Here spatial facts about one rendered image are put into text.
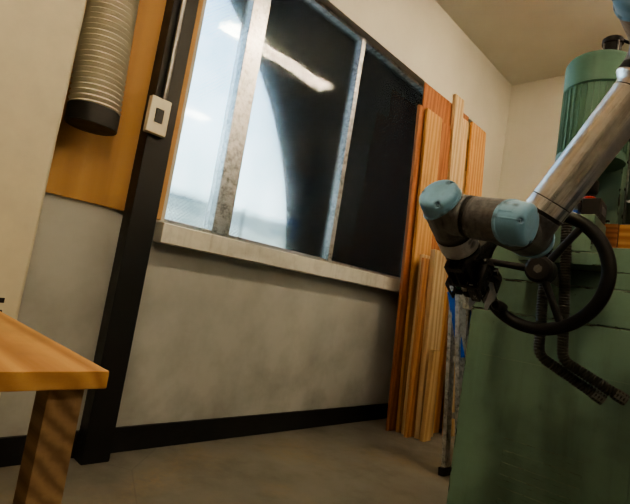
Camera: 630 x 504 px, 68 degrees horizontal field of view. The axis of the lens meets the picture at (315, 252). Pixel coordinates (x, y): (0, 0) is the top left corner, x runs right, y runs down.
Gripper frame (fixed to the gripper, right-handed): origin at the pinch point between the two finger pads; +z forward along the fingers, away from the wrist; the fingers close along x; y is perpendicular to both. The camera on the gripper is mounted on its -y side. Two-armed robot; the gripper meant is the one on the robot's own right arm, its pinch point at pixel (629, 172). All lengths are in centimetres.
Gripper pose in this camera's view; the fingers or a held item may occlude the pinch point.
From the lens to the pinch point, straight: 137.4
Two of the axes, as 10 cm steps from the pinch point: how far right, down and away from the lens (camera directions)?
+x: -1.9, 9.8, -1.0
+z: -7.5, -0.7, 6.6
